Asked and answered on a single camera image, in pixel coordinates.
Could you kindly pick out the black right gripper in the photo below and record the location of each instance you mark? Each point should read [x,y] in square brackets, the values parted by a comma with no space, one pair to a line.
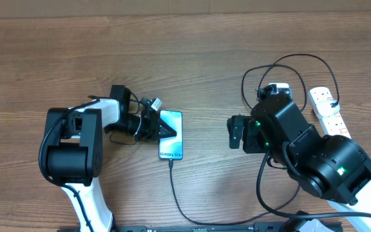
[256,135]

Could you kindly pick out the Samsung Galaxy smartphone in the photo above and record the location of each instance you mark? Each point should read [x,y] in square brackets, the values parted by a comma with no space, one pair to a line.
[172,148]

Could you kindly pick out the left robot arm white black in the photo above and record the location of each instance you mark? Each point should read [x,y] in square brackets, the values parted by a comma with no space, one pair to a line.
[71,152]

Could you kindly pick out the white USB charger adapter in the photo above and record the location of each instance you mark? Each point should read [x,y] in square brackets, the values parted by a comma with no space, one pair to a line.
[327,108]

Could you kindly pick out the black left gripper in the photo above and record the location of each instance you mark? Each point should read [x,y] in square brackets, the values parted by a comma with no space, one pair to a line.
[151,131]

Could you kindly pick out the white power strip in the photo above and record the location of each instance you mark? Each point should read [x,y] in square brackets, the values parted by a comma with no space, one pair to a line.
[333,125]

